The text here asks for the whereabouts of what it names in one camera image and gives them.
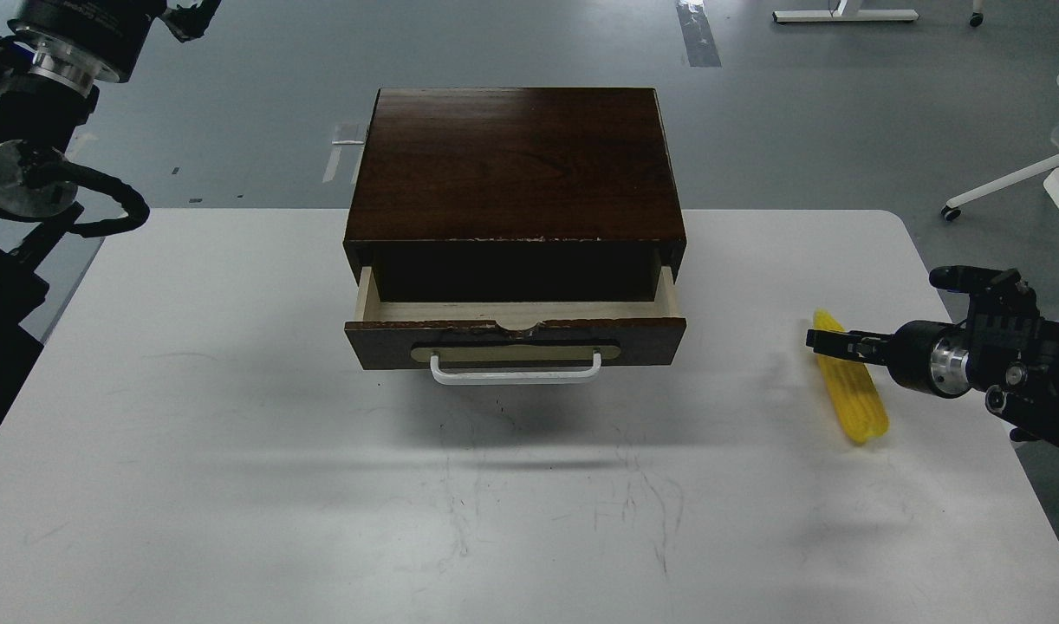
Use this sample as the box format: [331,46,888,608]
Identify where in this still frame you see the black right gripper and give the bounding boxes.
[806,265,1051,426]

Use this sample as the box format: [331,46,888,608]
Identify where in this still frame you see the yellow plastic corn cob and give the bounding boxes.
[815,354,889,444]

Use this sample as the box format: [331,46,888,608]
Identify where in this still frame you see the wooden drawer with white handle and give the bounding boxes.
[344,268,685,386]

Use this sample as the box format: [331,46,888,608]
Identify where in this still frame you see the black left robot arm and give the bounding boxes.
[0,1,219,300]

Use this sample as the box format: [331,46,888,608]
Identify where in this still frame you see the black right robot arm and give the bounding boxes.
[806,265,1059,447]

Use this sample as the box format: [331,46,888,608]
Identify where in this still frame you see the dark wooden drawer cabinet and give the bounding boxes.
[343,87,685,302]

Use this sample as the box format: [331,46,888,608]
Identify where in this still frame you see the white rolling stand leg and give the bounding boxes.
[940,153,1059,222]

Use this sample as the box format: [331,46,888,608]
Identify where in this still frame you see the white desk leg base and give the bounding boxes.
[772,1,920,24]

